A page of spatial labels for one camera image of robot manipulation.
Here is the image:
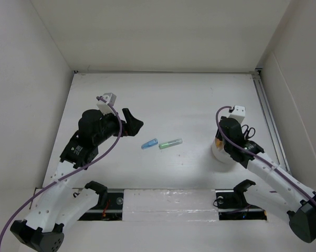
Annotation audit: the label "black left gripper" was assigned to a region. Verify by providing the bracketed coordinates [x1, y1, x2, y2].
[93, 108, 143, 145]

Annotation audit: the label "black handled scissors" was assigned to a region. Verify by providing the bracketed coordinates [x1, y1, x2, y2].
[241, 124, 256, 140]

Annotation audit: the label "yellow capped pink highlighter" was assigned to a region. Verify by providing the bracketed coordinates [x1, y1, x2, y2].
[215, 138, 223, 149]

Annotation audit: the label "green capped highlighter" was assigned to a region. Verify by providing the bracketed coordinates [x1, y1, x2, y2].
[159, 139, 183, 150]

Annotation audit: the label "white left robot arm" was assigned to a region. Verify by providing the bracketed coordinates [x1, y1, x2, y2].
[10, 108, 144, 251]

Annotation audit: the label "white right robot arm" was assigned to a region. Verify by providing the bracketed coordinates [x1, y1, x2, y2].
[214, 117, 316, 243]

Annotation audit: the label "blue correction tape dispenser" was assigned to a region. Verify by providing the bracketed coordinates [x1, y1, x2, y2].
[141, 139, 158, 150]

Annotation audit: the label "white round divided container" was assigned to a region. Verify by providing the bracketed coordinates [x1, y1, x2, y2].
[211, 138, 236, 164]

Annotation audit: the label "white foam front board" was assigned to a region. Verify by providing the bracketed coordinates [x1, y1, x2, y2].
[122, 189, 219, 223]

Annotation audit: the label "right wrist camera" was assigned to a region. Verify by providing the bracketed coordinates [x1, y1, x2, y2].
[228, 105, 246, 124]

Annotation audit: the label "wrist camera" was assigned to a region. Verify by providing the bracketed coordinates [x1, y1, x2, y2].
[97, 92, 117, 115]
[228, 105, 246, 124]

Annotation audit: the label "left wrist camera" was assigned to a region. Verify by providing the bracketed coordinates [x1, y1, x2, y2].
[97, 92, 117, 115]

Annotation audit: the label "aluminium rail at table edge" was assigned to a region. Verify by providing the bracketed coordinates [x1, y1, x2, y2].
[250, 68, 292, 175]

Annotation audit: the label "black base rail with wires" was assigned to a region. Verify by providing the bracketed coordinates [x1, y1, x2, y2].
[80, 189, 267, 223]

